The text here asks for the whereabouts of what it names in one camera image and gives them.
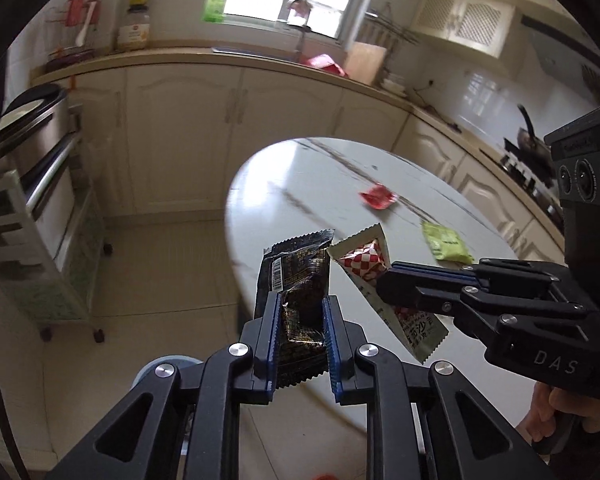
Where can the stack of white plates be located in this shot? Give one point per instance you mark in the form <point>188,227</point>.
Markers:
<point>394,85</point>

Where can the red checkered snack packet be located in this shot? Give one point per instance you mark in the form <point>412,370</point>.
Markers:
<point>365,260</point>

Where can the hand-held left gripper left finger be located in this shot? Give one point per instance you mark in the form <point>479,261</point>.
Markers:
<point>272,340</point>

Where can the cream upper cabinets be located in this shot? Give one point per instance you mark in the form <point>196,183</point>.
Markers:
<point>460,15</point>

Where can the grey round container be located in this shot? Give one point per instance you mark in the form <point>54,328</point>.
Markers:
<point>185,359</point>

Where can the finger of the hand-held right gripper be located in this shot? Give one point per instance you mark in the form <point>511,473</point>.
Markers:
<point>420,295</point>
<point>505,270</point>

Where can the cream base cabinets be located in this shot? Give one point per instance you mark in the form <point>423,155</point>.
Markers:
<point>180,125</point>

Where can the red cloth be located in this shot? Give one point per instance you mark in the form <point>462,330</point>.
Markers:
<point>322,62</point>

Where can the black pan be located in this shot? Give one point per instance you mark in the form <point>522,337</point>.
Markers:
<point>530,142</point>

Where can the person's right hand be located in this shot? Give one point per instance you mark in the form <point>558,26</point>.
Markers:
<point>545,410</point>

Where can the metal faucet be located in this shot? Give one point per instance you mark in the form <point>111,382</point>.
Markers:
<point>300,35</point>

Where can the red candy wrapper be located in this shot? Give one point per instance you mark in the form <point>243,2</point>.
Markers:
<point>377,196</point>

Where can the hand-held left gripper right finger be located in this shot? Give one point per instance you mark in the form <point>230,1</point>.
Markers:
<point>330,350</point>

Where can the white plastic spoon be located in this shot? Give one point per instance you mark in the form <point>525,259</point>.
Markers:
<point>82,30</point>

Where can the white shelf trolley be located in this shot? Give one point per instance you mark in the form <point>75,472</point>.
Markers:
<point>55,290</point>

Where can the gas stove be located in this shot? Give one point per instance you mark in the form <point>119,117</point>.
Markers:
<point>525,175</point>

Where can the black snack packet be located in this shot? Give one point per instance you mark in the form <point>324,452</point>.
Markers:
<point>300,270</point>

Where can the range hood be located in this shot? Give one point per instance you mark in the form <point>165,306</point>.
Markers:
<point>555,60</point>

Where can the green bottle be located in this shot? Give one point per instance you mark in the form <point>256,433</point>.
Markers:
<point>214,10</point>

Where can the light green packet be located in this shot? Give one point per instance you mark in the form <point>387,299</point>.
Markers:
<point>445,242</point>

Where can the stainless steel appliance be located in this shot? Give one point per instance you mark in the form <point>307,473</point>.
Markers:
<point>35,135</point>

